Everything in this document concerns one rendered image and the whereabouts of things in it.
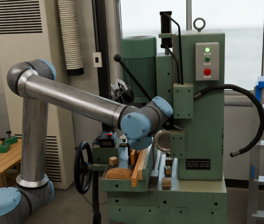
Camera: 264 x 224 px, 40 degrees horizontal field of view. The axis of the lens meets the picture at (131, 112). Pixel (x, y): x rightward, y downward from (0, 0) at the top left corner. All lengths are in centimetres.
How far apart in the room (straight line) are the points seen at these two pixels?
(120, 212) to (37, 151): 52
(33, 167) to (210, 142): 84
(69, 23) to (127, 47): 155
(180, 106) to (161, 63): 23
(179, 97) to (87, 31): 187
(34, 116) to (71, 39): 169
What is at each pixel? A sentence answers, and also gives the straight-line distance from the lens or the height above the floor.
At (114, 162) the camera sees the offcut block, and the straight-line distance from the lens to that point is 182.
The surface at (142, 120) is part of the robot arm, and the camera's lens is 118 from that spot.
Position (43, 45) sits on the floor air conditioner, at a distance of 324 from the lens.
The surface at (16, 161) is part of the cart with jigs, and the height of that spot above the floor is 53.
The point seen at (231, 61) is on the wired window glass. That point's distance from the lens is 321.
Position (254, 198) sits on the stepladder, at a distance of 264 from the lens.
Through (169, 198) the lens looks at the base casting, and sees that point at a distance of 181.
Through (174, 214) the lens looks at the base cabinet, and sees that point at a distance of 185.
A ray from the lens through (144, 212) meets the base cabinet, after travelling 186.
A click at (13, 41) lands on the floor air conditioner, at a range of 338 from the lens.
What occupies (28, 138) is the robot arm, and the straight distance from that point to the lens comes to 168.
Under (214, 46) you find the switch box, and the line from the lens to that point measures 162.
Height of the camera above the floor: 166
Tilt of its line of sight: 17 degrees down
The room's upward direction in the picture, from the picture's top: 3 degrees counter-clockwise
